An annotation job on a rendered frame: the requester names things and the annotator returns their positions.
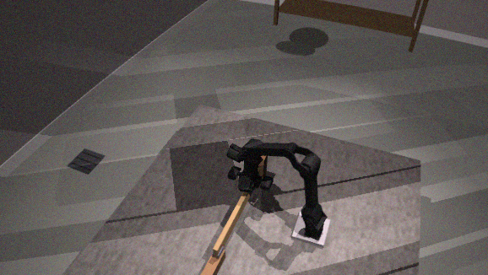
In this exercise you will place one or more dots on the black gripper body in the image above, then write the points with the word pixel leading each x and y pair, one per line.
pixel 266 182

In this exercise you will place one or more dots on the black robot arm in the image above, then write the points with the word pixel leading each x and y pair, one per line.
pixel 250 153

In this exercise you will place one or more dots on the brown wooden rail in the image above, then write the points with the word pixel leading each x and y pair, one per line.
pixel 230 225

